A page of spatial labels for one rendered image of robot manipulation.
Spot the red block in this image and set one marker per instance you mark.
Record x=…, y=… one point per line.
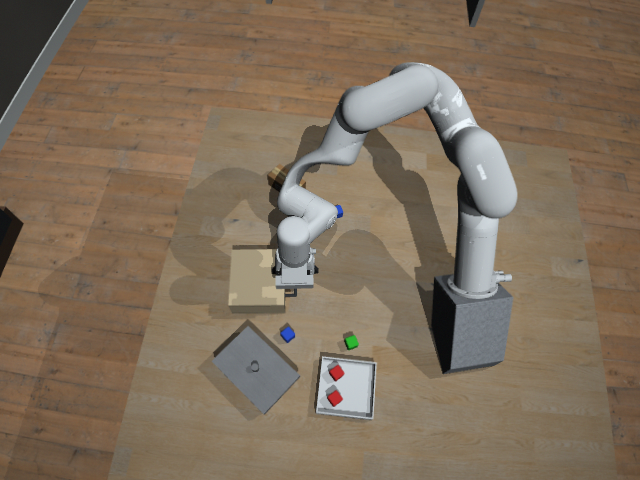
x=336, y=373
x=334, y=398

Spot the green block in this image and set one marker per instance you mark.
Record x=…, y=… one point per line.
x=351, y=342

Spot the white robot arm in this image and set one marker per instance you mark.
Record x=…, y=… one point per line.
x=484, y=171

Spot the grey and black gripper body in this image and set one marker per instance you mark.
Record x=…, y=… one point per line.
x=278, y=265

